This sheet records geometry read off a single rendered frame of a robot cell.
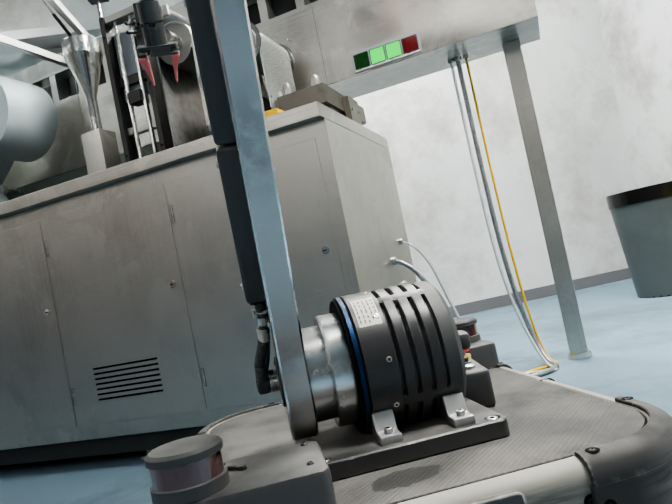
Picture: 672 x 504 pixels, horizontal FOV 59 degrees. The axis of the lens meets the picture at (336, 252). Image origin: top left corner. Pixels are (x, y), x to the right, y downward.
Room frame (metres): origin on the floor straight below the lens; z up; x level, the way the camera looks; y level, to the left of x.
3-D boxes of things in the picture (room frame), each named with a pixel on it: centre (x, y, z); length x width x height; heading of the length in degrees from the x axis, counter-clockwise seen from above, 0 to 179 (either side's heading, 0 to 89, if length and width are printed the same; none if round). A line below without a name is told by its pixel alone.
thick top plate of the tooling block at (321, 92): (1.99, -0.06, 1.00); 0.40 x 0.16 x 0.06; 159
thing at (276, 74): (1.99, 0.07, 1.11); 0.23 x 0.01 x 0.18; 159
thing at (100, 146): (2.25, 0.80, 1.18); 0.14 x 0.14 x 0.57
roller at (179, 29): (2.11, 0.35, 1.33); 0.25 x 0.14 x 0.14; 159
